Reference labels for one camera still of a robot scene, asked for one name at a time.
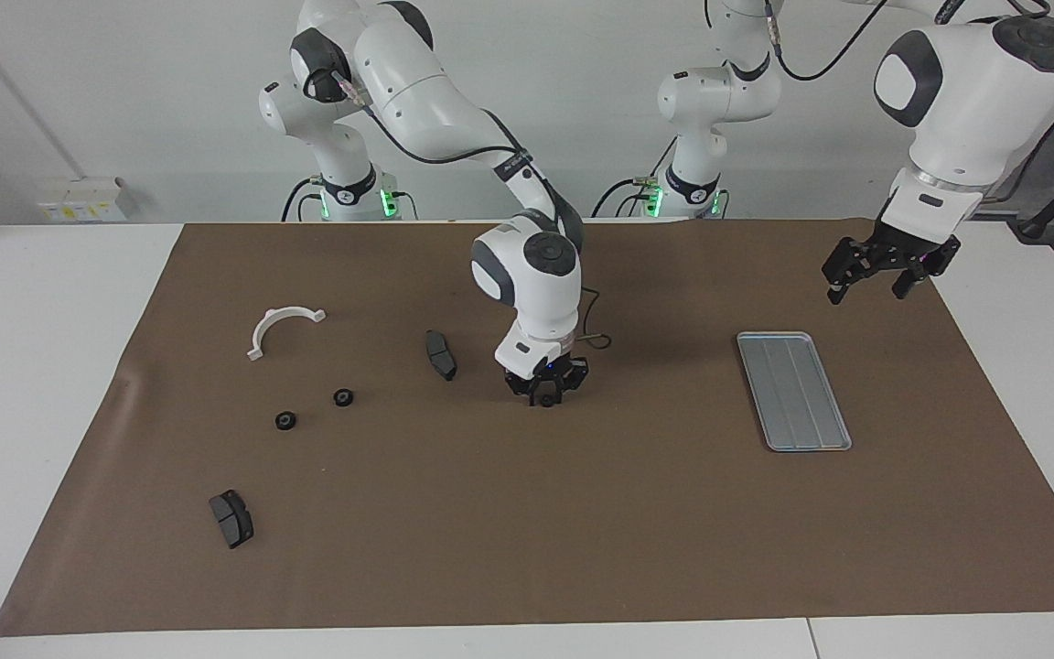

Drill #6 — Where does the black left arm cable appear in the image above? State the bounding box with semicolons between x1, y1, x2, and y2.
765;0;887;83

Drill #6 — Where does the thin dark brake pad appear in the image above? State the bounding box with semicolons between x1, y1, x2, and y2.
425;329;458;383

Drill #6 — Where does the black left base cable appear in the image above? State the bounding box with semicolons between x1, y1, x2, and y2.
591;137;676;219

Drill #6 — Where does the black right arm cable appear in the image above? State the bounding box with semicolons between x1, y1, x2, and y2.
335;69;615;353

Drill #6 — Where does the black base cable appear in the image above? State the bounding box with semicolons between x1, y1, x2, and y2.
591;137;676;219
281;177;321;222

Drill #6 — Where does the silver metal tray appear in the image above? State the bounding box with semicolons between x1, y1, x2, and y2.
736;331;853;453

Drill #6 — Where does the black right base cable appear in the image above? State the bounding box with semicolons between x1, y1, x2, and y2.
281;177;321;222

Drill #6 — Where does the white curved plastic bracket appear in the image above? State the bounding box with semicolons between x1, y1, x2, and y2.
246;307;328;362

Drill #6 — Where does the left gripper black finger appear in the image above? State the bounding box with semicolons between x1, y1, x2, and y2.
823;235;877;306
893;239;963;301

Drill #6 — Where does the white wall socket box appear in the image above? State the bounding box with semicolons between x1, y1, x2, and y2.
38;177;136;223

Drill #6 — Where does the brown paper mat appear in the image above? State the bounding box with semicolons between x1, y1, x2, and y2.
0;218;1054;638

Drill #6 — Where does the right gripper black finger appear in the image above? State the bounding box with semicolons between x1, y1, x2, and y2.
553;358;591;405
503;373;543;409

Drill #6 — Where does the thick dark brake pad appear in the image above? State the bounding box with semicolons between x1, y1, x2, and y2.
209;490;255;550

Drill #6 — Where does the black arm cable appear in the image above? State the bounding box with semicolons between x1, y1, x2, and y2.
335;69;615;353
765;0;887;83

